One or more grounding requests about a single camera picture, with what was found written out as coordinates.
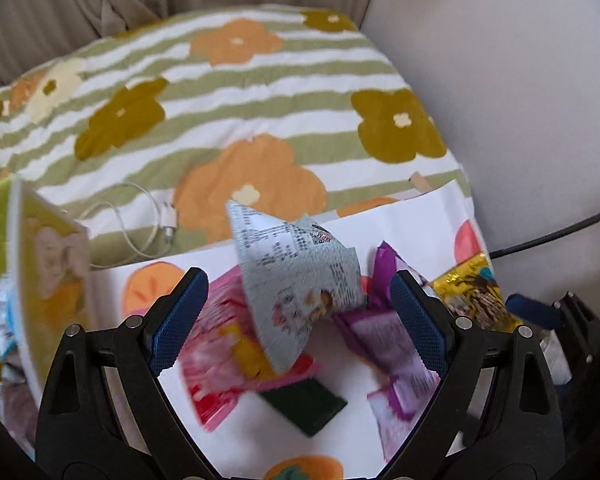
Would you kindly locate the floral striped quilt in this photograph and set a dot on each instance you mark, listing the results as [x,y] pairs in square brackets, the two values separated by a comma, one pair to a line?
[291,111]

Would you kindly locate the yellow gold snack packet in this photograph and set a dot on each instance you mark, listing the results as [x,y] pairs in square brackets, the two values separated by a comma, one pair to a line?
[470,289]

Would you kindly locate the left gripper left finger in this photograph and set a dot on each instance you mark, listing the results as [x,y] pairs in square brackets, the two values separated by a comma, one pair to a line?
[79,435]

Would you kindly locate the purple snack bag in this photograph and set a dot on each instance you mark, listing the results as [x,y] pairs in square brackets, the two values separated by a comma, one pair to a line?
[375,333]

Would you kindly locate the dark green snack packet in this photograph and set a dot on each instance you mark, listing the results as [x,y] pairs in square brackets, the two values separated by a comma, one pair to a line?
[308,405]

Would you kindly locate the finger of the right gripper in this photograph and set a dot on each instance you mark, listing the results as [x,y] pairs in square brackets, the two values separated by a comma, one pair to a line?
[533,311]

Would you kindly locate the green cardboard box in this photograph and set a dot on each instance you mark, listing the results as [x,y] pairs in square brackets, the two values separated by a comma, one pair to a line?
[47,256]

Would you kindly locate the pink white snack bag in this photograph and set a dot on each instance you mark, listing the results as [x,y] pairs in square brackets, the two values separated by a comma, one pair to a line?
[222,357]

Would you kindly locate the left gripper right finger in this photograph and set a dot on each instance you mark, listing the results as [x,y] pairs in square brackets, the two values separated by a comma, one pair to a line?
[494,414]

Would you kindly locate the grey white snack bag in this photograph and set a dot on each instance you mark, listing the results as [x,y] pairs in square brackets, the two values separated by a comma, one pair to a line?
[293,275]

